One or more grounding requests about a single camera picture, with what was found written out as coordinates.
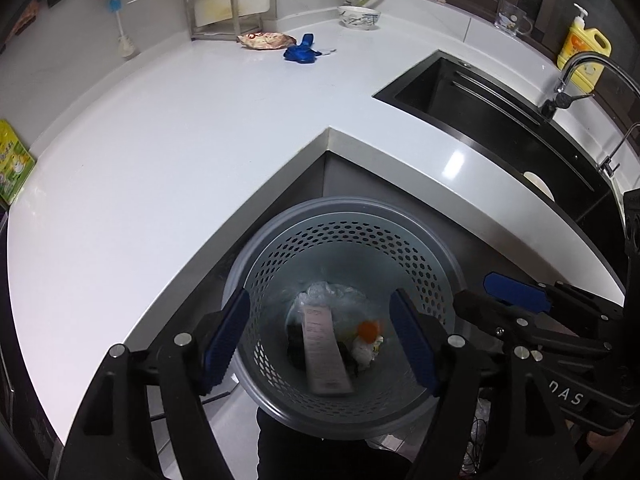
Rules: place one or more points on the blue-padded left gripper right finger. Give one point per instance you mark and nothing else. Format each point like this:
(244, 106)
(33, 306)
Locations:
(422, 338)

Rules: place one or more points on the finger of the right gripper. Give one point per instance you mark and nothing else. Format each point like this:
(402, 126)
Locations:
(497, 320)
(558, 298)

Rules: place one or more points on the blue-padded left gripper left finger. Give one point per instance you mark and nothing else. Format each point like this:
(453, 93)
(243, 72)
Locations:
(220, 334)

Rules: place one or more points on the orange peel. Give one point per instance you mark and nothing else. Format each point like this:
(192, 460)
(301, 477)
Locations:
(369, 331)

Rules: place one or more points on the clear plastic bag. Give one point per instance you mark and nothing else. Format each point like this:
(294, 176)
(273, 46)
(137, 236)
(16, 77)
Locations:
(347, 304)

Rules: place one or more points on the pink paper box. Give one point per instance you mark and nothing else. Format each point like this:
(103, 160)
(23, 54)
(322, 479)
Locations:
(326, 372)

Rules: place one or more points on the red patterned snack wrapper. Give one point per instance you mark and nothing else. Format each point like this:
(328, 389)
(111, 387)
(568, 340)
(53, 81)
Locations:
(266, 41)

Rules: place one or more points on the white paper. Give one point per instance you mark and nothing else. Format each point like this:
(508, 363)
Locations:
(364, 353)

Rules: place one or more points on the black cloth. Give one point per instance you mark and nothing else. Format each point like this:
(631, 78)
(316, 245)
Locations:
(323, 353)

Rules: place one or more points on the grey perforated trash bin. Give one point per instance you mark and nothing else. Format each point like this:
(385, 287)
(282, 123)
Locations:
(348, 254)

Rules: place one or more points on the black kitchen sink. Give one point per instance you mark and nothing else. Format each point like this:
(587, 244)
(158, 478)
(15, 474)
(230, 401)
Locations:
(475, 107)

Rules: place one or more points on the person's right hand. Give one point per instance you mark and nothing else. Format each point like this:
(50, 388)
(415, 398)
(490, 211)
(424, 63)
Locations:
(620, 453)

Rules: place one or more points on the white bowl in sink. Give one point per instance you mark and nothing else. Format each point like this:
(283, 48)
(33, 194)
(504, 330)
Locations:
(539, 183)

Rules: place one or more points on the small chrome faucet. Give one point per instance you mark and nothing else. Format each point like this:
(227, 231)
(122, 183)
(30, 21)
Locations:
(605, 166)

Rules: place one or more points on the yellow dish soap bottle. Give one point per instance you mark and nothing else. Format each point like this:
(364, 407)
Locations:
(582, 39)

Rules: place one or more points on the yellow green seasoning pouch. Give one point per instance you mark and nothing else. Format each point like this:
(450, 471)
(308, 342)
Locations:
(16, 163)

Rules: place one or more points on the clear glass mug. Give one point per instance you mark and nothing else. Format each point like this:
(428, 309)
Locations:
(512, 20)

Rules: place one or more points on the steel cutting board rack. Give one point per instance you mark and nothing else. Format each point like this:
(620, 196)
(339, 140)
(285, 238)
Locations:
(226, 30)

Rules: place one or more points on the white bottle brush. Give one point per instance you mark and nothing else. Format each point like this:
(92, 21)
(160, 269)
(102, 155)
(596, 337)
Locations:
(126, 47)

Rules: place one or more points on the patterned ceramic bowl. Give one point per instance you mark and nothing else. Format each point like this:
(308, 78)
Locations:
(358, 17)

